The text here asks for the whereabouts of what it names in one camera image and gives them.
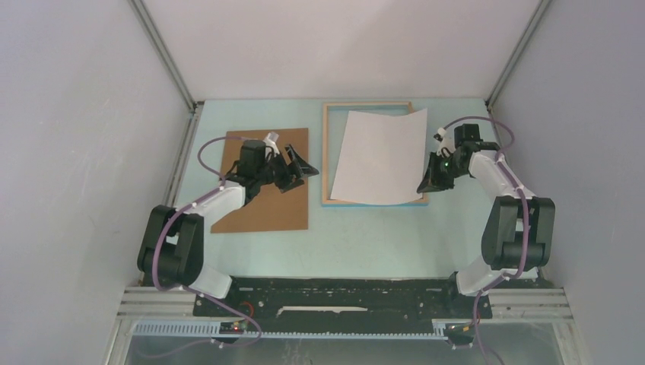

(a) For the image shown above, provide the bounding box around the brown cardboard backing board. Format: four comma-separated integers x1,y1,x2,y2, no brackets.
210,128,309,234

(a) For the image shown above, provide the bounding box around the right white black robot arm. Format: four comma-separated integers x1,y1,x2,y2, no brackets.
417,117,555,318

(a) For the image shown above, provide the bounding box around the small circuit board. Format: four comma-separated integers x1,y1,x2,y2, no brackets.
219,321,248,335
444,325,475,350

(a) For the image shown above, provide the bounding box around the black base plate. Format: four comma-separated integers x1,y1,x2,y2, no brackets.
223,278,492,335

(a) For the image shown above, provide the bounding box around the right small circuit board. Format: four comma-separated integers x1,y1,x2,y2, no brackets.
444,325,475,350

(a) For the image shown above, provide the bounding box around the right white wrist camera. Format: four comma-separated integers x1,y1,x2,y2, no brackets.
434,128,455,157

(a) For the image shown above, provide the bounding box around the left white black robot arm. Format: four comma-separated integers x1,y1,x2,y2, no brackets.
137,132,319,317

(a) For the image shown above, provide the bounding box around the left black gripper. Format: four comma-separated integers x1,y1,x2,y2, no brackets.
256,145,318,195

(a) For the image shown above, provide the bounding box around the left small circuit board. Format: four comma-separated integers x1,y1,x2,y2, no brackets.
219,321,248,335

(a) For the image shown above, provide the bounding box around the aluminium rail frame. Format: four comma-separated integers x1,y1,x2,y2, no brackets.
116,287,574,334

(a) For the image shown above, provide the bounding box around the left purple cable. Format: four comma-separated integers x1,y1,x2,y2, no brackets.
131,135,263,360

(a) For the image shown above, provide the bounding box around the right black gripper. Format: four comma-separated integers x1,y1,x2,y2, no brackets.
418,152,468,195

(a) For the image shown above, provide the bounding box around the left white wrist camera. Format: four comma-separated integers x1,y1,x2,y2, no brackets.
263,132,279,152

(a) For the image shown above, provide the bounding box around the hot air balloon photo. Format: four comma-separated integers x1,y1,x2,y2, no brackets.
330,109,428,206

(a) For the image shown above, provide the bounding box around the wooden picture frame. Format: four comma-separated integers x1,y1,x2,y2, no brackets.
321,101,429,207

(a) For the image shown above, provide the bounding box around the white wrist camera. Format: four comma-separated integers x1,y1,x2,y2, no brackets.
434,128,455,157
263,132,279,152

